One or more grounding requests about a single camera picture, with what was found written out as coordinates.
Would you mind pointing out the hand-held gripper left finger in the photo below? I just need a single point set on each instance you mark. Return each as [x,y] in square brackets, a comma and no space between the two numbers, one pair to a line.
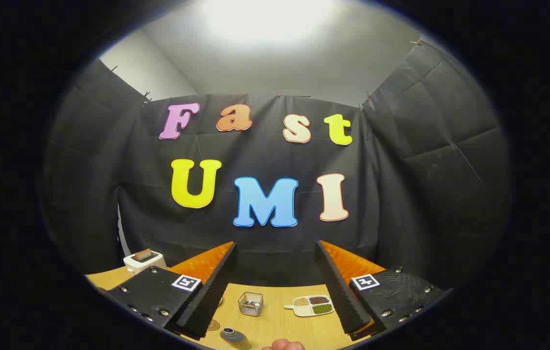
[209,291]

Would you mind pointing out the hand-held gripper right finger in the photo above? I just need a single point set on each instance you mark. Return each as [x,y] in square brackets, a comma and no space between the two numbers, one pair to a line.
[338,287]

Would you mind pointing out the round cork coaster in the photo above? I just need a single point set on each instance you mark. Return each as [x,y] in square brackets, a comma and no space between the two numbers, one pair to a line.
[214,325]

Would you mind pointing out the silver juice bottle green label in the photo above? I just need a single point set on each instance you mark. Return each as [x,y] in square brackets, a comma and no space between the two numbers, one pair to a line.
[235,339]

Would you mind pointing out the white divided dish with beans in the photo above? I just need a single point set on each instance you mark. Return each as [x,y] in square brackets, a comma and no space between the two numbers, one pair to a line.
[299,309]

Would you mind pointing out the wooden table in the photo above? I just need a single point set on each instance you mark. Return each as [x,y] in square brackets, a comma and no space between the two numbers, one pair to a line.
[274,326]

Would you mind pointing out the toast slice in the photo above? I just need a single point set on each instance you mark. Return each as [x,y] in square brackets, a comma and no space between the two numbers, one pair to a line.
[143,254]

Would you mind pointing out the white toaster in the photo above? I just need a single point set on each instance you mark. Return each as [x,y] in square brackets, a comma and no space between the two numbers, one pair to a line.
[133,266]

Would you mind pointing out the black backdrop cloth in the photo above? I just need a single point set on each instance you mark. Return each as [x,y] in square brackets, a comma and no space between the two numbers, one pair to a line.
[265,155]

